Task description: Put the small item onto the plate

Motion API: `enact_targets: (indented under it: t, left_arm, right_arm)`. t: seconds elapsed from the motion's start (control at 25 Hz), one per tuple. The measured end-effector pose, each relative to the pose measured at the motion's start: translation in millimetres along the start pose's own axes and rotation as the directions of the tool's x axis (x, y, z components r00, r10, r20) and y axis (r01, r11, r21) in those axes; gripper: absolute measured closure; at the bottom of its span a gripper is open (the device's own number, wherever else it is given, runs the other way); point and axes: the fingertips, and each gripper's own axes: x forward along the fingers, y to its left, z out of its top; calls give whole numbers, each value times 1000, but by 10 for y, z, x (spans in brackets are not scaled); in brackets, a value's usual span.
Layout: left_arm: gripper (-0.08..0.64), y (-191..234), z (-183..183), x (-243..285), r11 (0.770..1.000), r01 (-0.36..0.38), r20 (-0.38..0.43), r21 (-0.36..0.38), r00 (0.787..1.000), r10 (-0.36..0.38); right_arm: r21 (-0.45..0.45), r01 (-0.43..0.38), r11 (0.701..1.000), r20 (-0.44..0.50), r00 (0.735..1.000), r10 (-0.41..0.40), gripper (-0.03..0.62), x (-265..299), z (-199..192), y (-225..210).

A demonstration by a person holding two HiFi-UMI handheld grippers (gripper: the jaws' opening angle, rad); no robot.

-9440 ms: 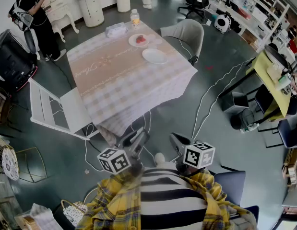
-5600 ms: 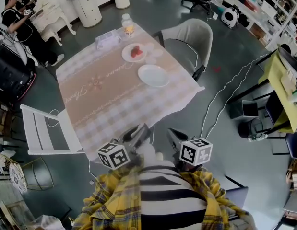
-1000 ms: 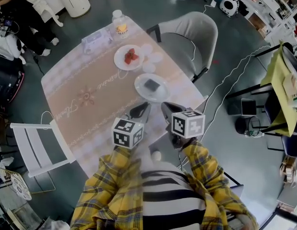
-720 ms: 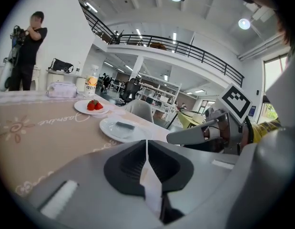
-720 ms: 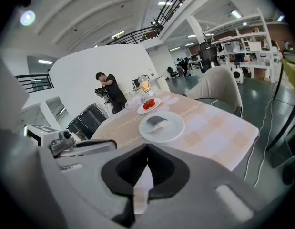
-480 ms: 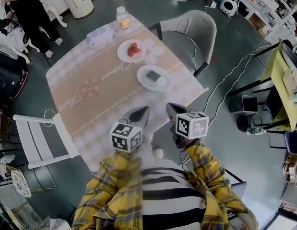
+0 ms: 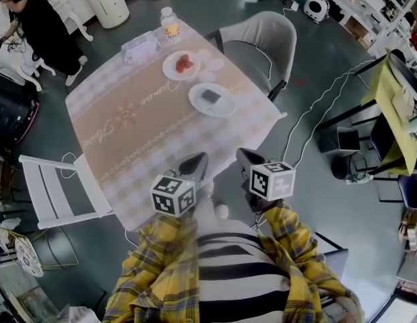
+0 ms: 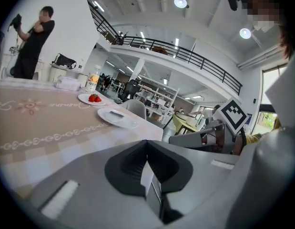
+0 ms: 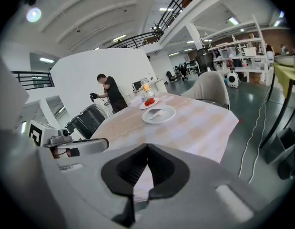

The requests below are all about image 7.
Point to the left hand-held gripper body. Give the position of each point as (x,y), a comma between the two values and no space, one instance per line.
(174,195)

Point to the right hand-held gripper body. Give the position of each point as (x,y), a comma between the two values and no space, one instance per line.
(272,180)

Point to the white plate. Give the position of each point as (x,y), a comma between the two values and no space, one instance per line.
(223,108)
(171,72)

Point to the dark grey small item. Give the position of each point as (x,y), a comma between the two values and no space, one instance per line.
(210,95)

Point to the person's left forearm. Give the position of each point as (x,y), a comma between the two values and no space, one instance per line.
(161,264)

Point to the person's right forearm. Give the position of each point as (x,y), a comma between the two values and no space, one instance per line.
(295,247)

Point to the black round bin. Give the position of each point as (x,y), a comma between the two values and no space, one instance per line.
(343,167)

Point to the checked beige tablecloth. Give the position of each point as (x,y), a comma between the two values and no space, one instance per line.
(144,130)

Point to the grey floor box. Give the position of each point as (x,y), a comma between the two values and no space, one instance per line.
(348,139)

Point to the person's striped shirt torso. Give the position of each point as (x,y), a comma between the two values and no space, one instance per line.
(235,274)

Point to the white slatted chair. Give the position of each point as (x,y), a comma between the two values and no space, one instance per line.
(53,187)

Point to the yellow-green covered table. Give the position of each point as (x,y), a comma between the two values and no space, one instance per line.
(393,140)

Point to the red strawberry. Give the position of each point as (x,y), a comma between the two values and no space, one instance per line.
(187,61)
(180,66)

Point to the white flower-shaped coaster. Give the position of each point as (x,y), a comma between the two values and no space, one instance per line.
(214,64)

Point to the grey upholstered chair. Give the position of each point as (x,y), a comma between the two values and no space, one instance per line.
(258,32)

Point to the clear plastic box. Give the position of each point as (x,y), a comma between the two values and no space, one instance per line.
(140,47)

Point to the clear plastic water bottle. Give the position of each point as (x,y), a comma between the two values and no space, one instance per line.
(171,29)

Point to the round white appliance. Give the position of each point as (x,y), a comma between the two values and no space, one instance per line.
(315,7)

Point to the black machine with pink rim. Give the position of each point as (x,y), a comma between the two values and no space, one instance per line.
(9,116)

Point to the round white cabinet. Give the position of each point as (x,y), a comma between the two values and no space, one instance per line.
(107,5)

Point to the white storage shelving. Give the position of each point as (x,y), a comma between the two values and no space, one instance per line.
(373,5)

